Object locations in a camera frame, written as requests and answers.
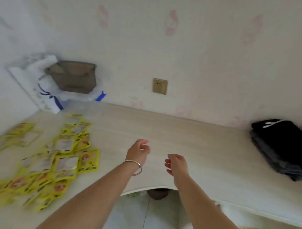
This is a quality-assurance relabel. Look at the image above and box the person's left hand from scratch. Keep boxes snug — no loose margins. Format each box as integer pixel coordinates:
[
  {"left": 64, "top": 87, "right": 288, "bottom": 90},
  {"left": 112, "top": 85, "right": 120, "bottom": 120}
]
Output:
[{"left": 125, "top": 139, "right": 151, "bottom": 165}]

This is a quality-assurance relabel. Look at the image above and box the person's right hand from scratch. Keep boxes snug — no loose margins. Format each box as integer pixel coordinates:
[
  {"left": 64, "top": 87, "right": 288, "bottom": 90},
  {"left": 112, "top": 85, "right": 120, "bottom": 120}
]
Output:
[{"left": 164, "top": 154, "right": 190, "bottom": 181}]

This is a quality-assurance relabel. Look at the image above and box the person's right forearm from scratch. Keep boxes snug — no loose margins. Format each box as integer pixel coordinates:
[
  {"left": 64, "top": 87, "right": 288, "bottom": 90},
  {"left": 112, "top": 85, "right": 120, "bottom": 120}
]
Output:
[{"left": 174, "top": 173, "right": 239, "bottom": 229}]

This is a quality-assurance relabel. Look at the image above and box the person's left forearm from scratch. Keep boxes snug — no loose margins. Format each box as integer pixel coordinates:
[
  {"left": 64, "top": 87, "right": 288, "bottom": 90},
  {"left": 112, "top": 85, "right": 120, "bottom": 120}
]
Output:
[{"left": 37, "top": 159, "right": 143, "bottom": 229}]

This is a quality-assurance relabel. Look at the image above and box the brown round stool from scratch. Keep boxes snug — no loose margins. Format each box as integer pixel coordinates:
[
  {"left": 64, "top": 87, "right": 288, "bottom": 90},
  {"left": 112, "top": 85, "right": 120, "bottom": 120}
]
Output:
[{"left": 147, "top": 188, "right": 169, "bottom": 201}]

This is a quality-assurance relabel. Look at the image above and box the pile of yellow packets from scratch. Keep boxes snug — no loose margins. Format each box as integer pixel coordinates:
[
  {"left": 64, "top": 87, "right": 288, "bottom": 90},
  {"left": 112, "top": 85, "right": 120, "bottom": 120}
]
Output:
[{"left": 0, "top": 114, "right": 100, "bottom": 212}]

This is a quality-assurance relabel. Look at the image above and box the black folded clothing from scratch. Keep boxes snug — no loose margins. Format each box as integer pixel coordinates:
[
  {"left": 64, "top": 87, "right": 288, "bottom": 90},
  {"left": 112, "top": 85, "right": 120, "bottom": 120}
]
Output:
[{"left": 250, "top": 119, "right": 302, "bottom": 182}]

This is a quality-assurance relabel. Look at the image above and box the white plastic bag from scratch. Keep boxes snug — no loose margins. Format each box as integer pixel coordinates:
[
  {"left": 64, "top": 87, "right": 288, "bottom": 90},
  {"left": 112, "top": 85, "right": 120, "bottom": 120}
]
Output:
[{"left": 7, "top": 55, "right": 104, "bottom": 114}]

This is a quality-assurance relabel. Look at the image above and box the silver bangle bracelet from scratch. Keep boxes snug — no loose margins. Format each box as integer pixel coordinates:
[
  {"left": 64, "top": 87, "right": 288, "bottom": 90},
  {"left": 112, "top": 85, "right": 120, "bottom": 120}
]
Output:
[{"left": 122, "top": 160, "right": 143, "bottom": 176}]

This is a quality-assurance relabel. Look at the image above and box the gold wall socket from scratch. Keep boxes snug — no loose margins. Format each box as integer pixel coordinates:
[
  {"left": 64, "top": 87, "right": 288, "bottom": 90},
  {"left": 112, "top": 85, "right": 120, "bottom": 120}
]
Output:
[{"left": 152, "top": 78, "right": 168, "bottom": 95}]

